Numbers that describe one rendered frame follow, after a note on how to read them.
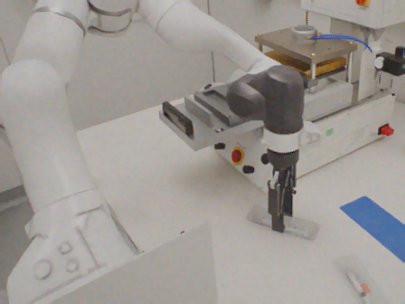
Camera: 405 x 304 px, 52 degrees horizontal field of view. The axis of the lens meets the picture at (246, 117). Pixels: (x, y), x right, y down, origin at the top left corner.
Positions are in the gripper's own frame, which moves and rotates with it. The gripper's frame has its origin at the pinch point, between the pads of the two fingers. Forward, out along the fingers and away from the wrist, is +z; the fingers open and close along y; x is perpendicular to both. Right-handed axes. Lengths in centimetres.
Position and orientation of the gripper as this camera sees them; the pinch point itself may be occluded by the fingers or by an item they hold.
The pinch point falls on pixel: (282, 213)
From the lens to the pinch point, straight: 107.0
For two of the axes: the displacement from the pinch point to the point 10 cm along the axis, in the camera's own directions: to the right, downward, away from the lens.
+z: 0.3, 8.8, 4.7
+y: -4.4, 4.4, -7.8
